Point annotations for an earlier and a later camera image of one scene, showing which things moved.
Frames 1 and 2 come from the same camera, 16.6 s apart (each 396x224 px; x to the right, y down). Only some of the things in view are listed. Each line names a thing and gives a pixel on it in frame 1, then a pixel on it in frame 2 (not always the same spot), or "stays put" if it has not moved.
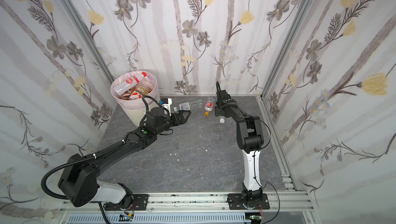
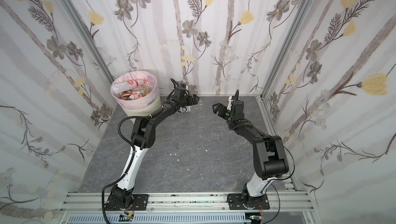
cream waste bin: x=136 y=115 stays put
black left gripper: x=177 y=118 → x=188 y=99
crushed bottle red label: x=209 y=105 → x=146 y=87
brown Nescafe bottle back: x=126 y=95 stays put
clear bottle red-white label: x=135 y=95 stays put
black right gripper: x=223 y=100 → x=223 y=110
